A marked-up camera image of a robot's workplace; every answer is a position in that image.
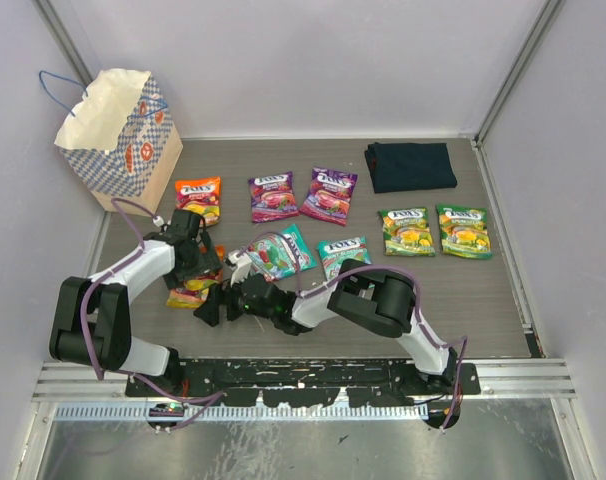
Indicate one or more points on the teal Fox's mint packet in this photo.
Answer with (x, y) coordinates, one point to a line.
(334, 253)

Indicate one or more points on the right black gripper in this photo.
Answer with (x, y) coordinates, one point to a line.
(209, 310)

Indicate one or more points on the purple snack packet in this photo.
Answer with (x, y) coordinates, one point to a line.
(272, 197)

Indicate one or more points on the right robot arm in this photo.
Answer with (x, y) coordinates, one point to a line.
(383, 301)

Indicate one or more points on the aluminium frame post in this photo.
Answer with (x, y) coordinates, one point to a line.
(533, 40)
(64, 25)

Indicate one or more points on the green snack packet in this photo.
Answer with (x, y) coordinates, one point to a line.
(406, 232)

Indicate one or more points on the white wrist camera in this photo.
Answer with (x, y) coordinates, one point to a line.
(160, 222)
(240, 264)

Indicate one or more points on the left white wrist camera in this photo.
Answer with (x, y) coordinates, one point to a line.
(160, 222)

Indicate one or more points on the blue checkered paper bag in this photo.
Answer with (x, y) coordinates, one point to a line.
(120, 139)

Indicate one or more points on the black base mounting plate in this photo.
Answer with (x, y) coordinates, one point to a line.
(307, 382)

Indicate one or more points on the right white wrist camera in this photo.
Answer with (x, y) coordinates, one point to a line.
(240, 264)

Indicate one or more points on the green Fox's candy packet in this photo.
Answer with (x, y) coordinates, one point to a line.
(464, 231)

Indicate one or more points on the folded navy cloth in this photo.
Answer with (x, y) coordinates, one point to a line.
(401, 167)

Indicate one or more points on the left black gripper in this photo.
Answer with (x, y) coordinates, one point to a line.
(205, 263)

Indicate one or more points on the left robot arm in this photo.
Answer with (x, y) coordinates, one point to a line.
(92, 324)

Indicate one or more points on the left aluminium frame post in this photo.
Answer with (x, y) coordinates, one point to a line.
(64, 25)

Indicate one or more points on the right aluminium frame post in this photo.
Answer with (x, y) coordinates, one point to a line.
(533, 40)

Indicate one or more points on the orange Fox's fruits packet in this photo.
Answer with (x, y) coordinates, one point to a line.
(200, 196)

